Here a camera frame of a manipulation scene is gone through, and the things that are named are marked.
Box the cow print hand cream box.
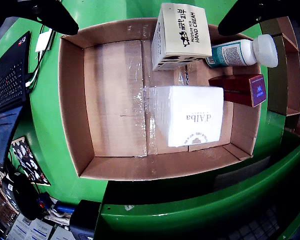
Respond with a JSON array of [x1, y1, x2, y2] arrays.
[[150, 2, 213, 72]]

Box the dark red box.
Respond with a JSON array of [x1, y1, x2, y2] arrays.
[[208, 73, 267, 108]]

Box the black box device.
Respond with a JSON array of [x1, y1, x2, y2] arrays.
[[69, 199, 102, 240]]

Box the printed paper sheets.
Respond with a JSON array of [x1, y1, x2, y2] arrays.
[[4, 212, 73, 240]]

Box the large cardboard tray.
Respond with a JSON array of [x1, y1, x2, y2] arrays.
[[57, 17, 269, 181]]

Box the black rounded bag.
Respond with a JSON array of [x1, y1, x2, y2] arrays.
[[4, 172, 41, 221]]

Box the white power adapter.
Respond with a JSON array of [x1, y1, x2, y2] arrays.
[[34, 28, 53, 53]]

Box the black laptop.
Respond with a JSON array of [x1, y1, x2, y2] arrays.
[[0, 30, 32, 171]]

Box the white d'Alba box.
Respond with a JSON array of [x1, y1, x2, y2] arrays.
[[148, 85, 225, 148]]

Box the white bottle with teal label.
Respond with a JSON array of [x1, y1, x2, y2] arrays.
[[205, 33, 279, 69]]

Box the black white patterned card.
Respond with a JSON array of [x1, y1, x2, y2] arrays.
[[9, 135, 52, 187]]

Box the white laptop cable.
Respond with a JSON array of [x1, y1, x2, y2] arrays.
[[24, 29, 57, 95]]

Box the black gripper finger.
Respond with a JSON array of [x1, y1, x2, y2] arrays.
[[217, 0, 300, 37], [0, 0, 80, 36]]

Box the green metal cabinet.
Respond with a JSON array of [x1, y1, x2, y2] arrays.
[[93, 129, 300, 240]]

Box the blue cylinder item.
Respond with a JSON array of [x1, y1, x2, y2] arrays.
[[53, 203, 76, 215]]

